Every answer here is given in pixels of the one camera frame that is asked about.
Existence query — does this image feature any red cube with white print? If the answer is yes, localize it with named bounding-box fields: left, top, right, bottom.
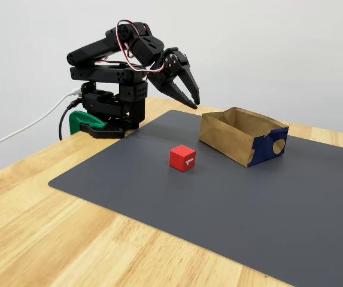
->
left=169, top=145, right=196, bottom=173

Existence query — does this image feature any brown and blue paper box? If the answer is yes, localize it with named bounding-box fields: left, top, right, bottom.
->
left=198, top=106, right=290, bottom=168

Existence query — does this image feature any green table clamp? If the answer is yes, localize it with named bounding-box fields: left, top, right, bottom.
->
left=68, top=110, right=108, bottom=135

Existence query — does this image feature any grey mat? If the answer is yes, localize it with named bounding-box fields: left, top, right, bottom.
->
left=47, top=109, right=343, bottom=287

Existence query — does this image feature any red white servo wire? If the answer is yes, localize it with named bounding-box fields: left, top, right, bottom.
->
left=116, top=19, right=168, bottom=74

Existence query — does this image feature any black cable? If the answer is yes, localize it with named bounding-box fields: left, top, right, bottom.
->
left=58, top=98, right=84, bottom=141

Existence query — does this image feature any white cable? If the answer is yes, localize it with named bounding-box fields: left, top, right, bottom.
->
left=0, top=88, right=81, bottom=154

